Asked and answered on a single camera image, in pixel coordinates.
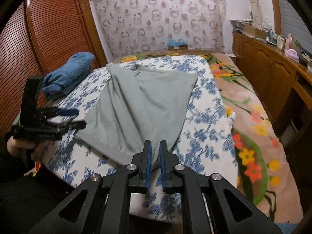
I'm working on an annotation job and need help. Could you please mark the grey pants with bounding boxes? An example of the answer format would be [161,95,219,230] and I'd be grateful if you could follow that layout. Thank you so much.
[74,63,198,165]

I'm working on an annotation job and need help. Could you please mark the left hand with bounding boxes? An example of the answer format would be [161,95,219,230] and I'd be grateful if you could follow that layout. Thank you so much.
[6,136,46,161]

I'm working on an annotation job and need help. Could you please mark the folded blue jeans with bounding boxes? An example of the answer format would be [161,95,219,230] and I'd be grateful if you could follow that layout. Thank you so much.
[42,52,95,101]

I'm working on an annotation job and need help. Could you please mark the brown louvered wardrobe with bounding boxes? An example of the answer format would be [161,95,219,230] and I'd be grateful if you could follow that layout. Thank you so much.
[1,0,107,135]

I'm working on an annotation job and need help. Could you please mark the colourful flower blanket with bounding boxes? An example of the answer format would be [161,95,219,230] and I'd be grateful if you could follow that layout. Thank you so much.
[118,52,303,223]

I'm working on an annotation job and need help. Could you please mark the cardboard box with blue bag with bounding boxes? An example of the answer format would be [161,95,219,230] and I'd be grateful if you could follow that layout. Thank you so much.
[167,38,188,51]

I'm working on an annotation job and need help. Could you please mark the circle patterned curtain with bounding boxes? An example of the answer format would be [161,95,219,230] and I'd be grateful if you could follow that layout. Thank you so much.
[92,0,227,58]

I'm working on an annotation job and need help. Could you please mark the wooden sideboard cabinet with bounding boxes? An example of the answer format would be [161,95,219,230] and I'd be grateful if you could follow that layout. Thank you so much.
[233,32,311,150]

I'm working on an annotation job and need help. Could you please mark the patterned flat box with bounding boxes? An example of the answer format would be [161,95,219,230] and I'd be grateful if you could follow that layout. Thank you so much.
[230,19,253,31]

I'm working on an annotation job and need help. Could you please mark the cardboard box on sideboard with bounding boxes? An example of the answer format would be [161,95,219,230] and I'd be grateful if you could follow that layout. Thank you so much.
[244,24,268,40]

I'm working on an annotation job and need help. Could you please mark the pink tissue pack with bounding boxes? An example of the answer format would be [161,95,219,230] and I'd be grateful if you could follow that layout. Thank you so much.
[285,49,299,62]

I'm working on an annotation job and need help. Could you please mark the pink bottle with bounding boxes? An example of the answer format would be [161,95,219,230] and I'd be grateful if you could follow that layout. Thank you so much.
[285,33,294,50]

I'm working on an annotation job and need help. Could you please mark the grey window blind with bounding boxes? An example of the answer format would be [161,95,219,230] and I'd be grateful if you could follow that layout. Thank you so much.
[278,0,311,53]

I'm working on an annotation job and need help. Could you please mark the beige tied curtain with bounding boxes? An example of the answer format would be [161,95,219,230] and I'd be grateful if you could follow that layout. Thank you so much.
[249,0,263,27]

